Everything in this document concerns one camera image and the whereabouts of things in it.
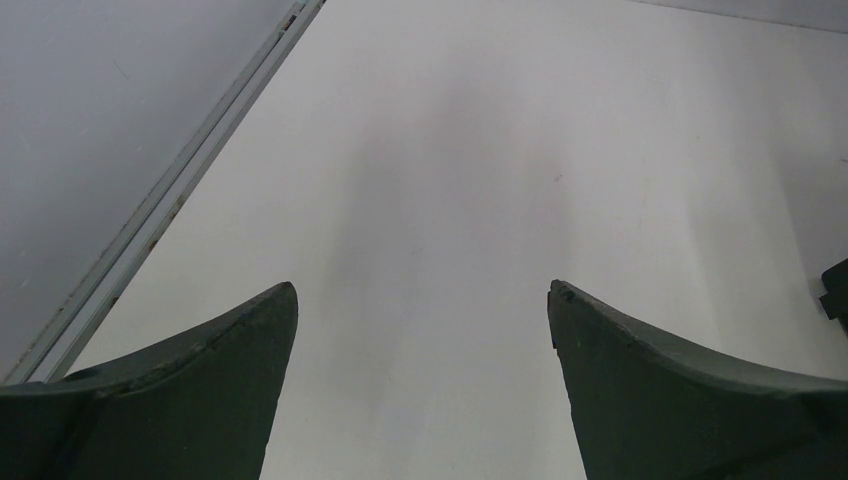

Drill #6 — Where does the black plastic storage bin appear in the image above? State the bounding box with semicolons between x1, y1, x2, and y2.
819;259;848;333

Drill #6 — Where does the aluminium enclosure frame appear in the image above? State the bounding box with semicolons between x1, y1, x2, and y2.
1;1;321;384

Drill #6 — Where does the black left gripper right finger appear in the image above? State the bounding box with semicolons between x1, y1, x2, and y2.
547;280;847;479

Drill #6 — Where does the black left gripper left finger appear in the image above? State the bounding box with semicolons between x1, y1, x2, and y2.
1;282;298;479

